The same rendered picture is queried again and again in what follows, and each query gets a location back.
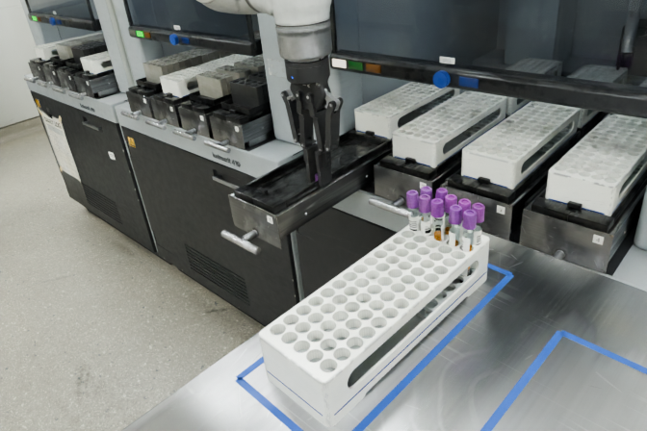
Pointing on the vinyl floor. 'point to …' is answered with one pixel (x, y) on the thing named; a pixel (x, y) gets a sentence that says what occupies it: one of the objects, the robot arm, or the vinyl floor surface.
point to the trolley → (466, 365)
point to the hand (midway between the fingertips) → (318, 164)
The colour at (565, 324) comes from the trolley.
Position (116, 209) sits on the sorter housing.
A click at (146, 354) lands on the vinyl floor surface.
